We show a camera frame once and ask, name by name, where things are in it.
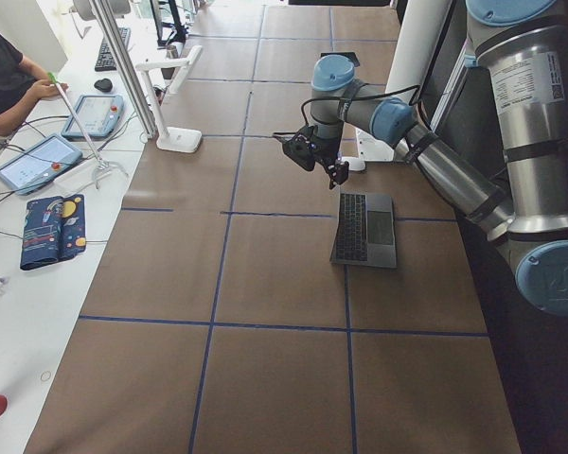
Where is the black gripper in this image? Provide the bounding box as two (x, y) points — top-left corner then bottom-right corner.
(281, 123), (349, 190)

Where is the grey laptop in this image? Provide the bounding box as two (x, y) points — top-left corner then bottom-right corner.
(330, 192), (397, 269)

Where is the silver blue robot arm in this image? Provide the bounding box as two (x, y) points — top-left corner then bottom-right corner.
(276, 1), (568, 316)

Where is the white computer mouse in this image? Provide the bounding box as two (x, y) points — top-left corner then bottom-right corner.
(345, 156), (365, 172)

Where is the black mouse pad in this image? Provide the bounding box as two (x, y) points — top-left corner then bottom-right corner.
(330, 51), (363, 68)

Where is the black mouse on desk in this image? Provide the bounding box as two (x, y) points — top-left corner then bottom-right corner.
(94, 78), (113, 94)

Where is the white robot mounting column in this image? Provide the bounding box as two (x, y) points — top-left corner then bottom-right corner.
(356, 0), (453, 162)

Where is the metal reacher grabber stick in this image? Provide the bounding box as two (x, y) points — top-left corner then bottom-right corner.
(48, 73), (129, 189)

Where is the far blue teach pendant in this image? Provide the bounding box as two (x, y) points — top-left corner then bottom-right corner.
(74, 95), (124, 140)

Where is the blue teach pendant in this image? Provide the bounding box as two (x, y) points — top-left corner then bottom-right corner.
(74, 95), (124, 140)
(0, 133), (82, 196)

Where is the black keyboard on desk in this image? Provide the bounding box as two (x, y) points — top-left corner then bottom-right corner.
(95, 27), (132, 72)

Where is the blue space pattern pouch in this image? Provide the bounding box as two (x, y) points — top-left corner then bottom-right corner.
(20, 194), (86, 271)

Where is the near blue teach pendant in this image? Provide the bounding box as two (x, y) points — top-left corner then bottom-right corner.
(0, 133), (82, 196)

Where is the seated person black shirt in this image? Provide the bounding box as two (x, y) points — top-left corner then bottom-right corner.
(0, 34), (68, 137)

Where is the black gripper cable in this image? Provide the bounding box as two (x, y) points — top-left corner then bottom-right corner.
(270, 83), (422, 143)

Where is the aluminium frame post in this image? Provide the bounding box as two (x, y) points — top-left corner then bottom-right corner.
(89, 0), (157, 140)

